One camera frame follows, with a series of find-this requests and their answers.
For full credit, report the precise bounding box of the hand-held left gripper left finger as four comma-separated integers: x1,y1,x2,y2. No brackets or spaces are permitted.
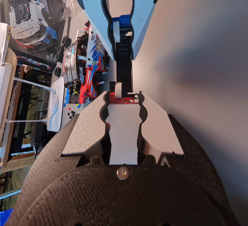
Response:
62,91,112,164

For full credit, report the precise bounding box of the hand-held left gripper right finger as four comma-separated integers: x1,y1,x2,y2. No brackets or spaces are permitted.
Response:
136,91,184,163

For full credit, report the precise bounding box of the black curved lego panel assembly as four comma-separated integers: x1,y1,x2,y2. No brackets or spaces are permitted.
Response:
108,15,140,105

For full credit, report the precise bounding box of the pile of small lego pieces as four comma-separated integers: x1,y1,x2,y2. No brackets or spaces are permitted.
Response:
63,103,82,119

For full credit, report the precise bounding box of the wide black lego tire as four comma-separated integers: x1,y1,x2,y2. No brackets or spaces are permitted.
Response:
61,36,72,48

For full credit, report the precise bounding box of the red white blue lego car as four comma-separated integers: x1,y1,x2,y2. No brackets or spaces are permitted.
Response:
62,20,111,105

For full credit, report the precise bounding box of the lego set box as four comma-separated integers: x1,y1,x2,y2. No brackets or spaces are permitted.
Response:
0,0,67,73

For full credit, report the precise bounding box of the white book stand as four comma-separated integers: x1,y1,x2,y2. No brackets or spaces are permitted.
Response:
0,62,65,133

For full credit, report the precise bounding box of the blue object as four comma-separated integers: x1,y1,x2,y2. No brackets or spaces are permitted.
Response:
0,209,14,226

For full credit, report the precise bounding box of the wooden frame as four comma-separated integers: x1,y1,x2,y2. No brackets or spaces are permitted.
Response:
3,65,26,169

